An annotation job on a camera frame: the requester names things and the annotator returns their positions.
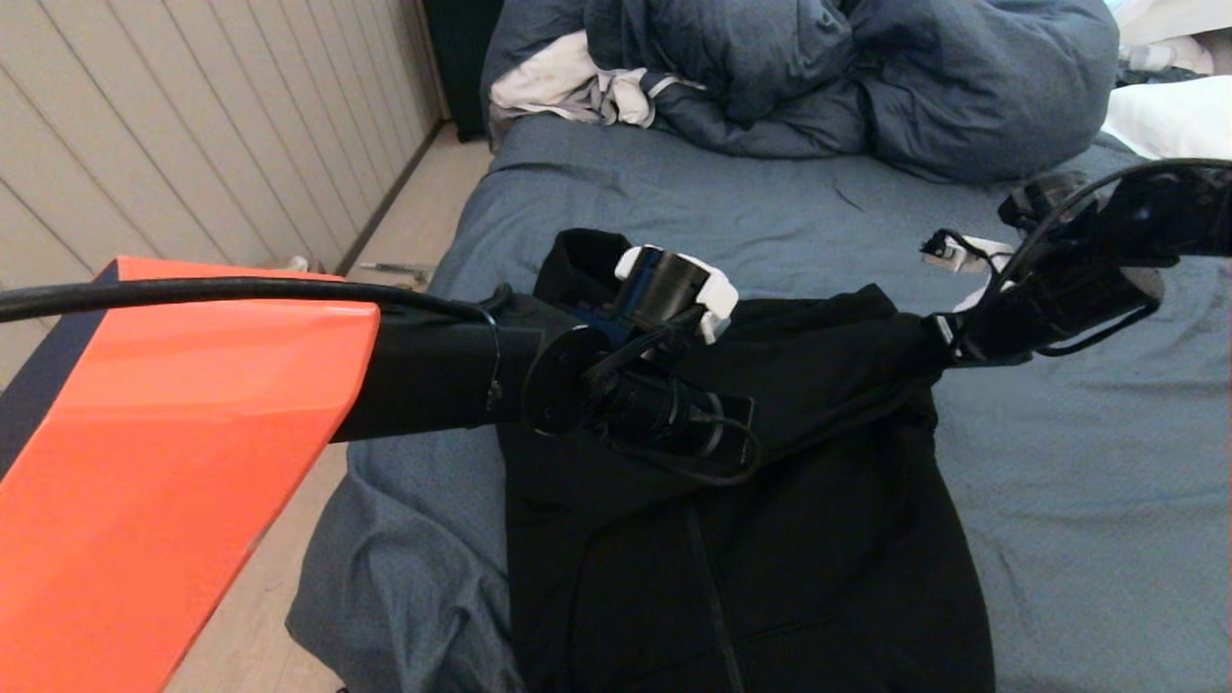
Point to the dark blue duvet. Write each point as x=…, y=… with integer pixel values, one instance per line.
x=962, y=96

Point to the black cabinet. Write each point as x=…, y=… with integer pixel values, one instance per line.
x=462, y=58

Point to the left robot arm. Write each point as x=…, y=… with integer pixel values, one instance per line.
x=192, y=433

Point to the white pillow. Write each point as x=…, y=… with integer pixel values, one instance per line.
x=1174, y=115

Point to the black hoodie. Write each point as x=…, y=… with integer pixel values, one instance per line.
x=770, y=500

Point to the beige crumpled item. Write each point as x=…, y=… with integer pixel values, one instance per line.
x=1160, y=56

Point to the white blanket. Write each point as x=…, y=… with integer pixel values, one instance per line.
x=1179, y=17

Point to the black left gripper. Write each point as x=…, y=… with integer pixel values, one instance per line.
x=727, y=433

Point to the thin metal stick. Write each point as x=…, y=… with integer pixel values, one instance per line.
x=395, y=271

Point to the blue-sheeted bed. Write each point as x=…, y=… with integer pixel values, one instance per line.
x=770, y=192

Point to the crumpled white garment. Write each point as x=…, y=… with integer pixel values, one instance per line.
x=549, y=82

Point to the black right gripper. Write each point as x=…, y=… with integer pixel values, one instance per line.
x=953, y=337

